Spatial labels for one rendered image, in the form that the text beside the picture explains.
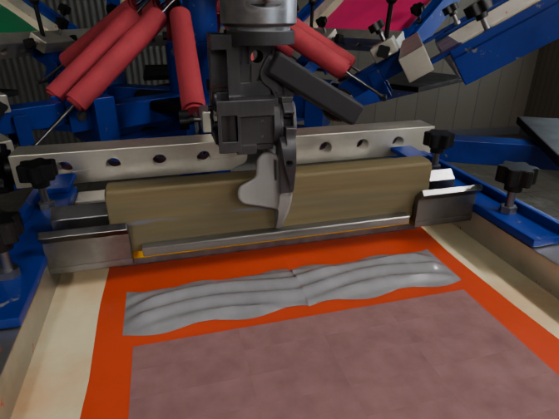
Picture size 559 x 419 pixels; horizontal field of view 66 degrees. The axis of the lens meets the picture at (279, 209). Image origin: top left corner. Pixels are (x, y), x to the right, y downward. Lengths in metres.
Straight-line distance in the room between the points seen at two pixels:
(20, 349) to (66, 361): 0.04
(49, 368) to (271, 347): 0.19
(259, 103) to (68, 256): 0.25
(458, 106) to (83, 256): 4.65
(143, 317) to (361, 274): 0.23
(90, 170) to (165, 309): 0.32
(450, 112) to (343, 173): 4.43
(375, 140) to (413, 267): 0.32
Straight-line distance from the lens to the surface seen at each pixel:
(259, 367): 0.39
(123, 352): 0.42
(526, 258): 0.56
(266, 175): 0.46
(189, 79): 0.94
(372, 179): 0.53
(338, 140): 0.74
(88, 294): 0.51
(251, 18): 0.43
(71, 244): 0.49
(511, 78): 5.22
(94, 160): 0.70
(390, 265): 0.51
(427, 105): 4.77
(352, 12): 1.95
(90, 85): 1.06
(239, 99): 0.44
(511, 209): 0.59
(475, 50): 0.89
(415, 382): 0.39
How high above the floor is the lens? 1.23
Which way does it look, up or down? 25 degrees down
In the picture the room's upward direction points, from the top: straight up
